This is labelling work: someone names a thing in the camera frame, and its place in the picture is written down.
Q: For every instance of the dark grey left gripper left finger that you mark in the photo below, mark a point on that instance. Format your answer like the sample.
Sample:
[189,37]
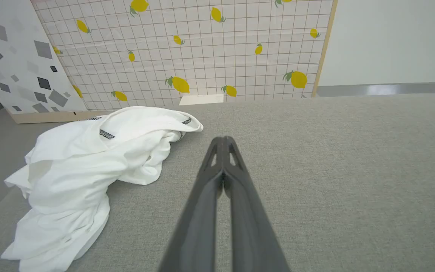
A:
[198,211]

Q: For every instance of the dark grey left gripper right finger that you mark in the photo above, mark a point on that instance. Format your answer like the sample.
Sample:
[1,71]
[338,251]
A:
[247,219]

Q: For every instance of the white t-shirt with patterned collar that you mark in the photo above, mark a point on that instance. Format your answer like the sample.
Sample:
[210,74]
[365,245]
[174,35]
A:
[74,173]

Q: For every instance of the lemon print grid panel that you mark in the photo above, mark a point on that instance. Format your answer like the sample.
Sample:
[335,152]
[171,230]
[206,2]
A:
[202,64]

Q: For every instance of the grey terrazzo print panel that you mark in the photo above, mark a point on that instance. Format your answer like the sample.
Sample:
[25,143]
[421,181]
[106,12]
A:
[17,60]

